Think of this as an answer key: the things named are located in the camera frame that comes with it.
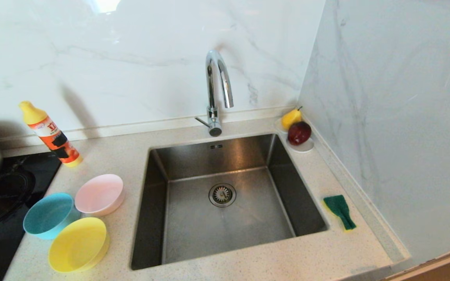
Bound small white dish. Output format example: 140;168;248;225
275;117;315;153

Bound yellow pear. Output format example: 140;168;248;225
281;106;304;130

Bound blue plastic bowl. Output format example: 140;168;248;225
23;192;81;240

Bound metal sink drain strainer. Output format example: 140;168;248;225
209;183;237;208

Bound yellow plastic bowl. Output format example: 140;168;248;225
48;217;110;273

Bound orange dish soap bottle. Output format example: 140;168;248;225
19;101;84;168

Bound chrome gooseneck faucet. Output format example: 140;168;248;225
195;50;234;137

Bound green and yellow sponge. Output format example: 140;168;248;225
323;194;357;231

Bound stainless steel sink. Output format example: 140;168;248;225
131;133;330;270

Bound pink plastic bowl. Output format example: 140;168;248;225
75;174;126;217

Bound red apple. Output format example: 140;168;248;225
287;121;312;146

